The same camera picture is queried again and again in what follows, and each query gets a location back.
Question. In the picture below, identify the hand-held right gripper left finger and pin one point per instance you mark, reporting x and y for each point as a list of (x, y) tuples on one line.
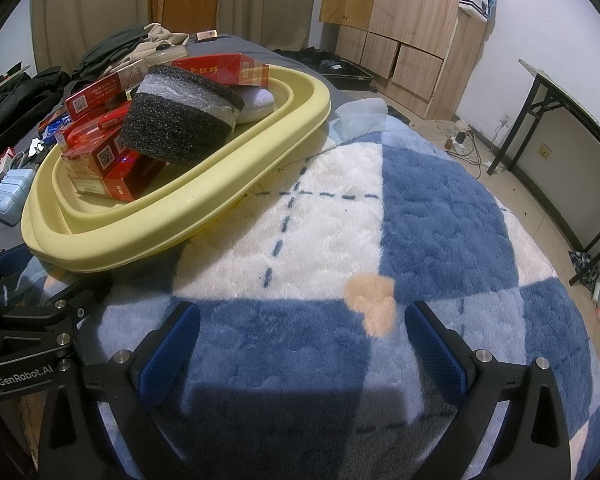
[(172, 350)]

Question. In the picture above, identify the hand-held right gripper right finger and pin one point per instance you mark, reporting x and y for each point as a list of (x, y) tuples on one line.
[(432, 345)]

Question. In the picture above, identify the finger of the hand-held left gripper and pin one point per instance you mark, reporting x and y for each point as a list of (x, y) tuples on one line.
[(10, 265), (90, 297)]

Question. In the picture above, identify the pale yellow plastic basin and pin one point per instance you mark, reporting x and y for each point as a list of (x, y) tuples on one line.
[(180, 210)]

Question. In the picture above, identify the red cigarette box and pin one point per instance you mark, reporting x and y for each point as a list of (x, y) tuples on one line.
[(97, 160), (220, 67), (135, 180), (97, 95)]

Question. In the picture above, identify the black grey foam roll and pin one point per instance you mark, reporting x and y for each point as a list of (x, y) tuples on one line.
[(180, 120)]

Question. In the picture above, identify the white computer mouse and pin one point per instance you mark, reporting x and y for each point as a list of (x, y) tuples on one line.
[(255, 102)]

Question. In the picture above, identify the light blue plug adapter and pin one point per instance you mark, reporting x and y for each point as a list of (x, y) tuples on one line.
[(11, 197)]

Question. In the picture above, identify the black clothes pile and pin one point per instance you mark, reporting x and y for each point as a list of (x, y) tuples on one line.
[(15, 105)]

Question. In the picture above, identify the plaid cloth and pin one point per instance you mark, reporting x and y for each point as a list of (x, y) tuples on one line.
[(584, 267)]

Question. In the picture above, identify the light blue cloth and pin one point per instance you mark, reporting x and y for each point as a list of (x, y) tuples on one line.
[(360, 117)]

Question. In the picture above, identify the grey green garment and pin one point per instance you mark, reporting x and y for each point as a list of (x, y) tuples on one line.
[(110, 47)]

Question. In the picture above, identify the beige garment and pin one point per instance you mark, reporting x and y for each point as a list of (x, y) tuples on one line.
[(155, 42)]

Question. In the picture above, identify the beige curtain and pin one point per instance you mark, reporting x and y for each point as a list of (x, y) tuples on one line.
[(90, 0)]

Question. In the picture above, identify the black folding table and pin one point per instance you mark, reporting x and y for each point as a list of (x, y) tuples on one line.
[(570, 100)]

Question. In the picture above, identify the small brown box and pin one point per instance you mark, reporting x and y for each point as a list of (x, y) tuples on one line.
[(207, 35)]

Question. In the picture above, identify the black open suitcase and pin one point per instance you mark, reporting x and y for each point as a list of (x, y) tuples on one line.
[(330, 67)]

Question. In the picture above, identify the wooden wardrobe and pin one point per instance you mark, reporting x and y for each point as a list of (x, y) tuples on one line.
[(410, 15)]

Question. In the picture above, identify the wall outlet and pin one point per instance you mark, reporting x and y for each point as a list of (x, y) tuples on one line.
[(545, 152)]

